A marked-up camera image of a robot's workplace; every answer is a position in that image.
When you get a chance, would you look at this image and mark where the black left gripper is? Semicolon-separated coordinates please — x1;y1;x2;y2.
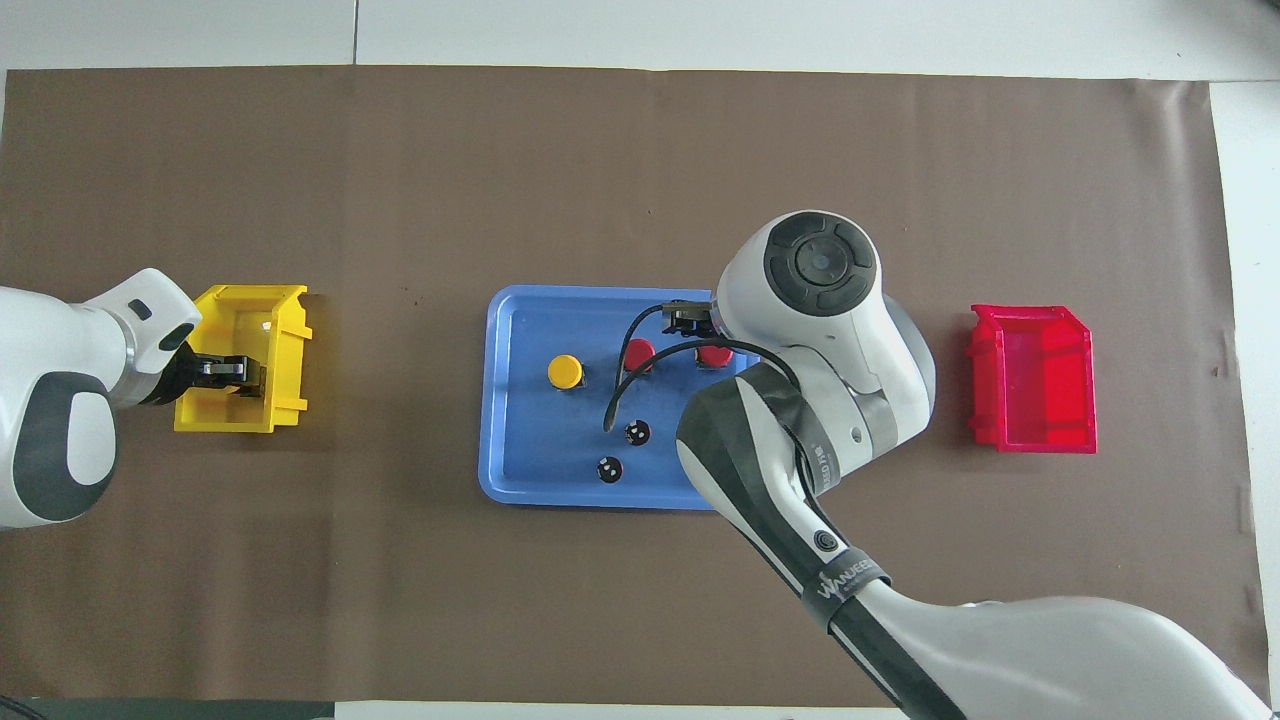
150;338;251;406

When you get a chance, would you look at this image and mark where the blue plastic tray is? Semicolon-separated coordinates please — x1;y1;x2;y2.
478;285;761;512

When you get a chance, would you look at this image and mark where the yellow plastic parts bin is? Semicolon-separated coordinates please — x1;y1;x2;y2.
174;284;313;434

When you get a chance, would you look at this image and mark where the brown paper table mat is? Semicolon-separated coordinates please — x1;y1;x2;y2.
0;65;1271;709

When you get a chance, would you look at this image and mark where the red plastic parts bin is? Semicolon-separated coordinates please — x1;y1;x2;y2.
966;305;1098;455

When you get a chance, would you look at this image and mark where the black velcro cable strap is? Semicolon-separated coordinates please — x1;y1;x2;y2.
803;555;893;631

